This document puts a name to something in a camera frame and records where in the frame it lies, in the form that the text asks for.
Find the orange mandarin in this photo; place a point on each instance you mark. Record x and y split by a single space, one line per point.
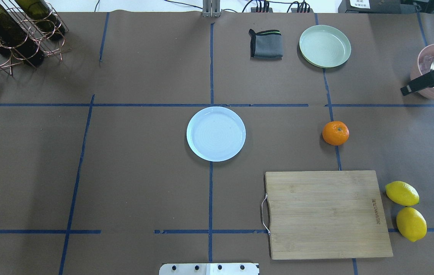
335 133

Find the light blue plate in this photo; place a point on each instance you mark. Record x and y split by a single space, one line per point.
216 134

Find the light green plate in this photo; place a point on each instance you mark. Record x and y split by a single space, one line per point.
325 46

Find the pink bowl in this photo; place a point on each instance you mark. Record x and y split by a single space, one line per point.
422 66

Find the lower yellow lemon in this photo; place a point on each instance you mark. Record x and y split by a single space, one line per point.
402 193

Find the yellow lemon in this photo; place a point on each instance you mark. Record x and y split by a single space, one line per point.
411 224
402 193

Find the upper yellow lemon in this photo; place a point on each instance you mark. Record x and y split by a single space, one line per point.
411 224

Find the far power strip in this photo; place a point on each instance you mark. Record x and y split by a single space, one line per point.
299 7

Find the power strip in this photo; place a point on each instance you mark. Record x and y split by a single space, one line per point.
261 6
299 7

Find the grey folded cloth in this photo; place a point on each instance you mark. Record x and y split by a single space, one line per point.
267 44

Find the bamboo cutting board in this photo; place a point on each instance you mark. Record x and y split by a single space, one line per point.
325 215

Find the near power strip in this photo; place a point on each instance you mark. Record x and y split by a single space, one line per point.
261 6

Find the dark wine bottle upper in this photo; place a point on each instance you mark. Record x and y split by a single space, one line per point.
43 17

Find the dark wine bottle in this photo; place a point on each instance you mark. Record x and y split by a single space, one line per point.
43 17
15 38

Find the dark wine bottle lower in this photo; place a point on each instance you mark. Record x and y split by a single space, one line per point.
15 38

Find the aluminium frame post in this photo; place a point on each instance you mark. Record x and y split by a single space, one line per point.
211 8

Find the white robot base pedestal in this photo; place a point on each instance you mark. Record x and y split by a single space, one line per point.
245 268

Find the copper wire bottle rack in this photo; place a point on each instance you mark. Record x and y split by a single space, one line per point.
55 49

